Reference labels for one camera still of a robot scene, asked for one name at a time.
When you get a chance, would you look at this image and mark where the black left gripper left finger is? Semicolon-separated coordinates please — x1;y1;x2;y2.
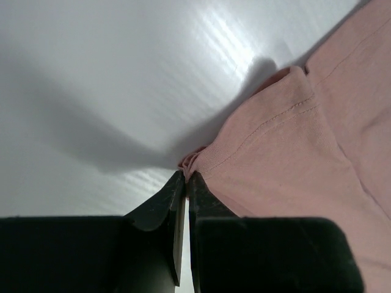
1;172;185;292

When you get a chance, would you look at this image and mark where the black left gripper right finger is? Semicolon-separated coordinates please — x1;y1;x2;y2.
188;173;364;292

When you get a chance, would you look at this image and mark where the pink printed t-shirt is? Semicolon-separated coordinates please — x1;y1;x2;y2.
178;1;390;292

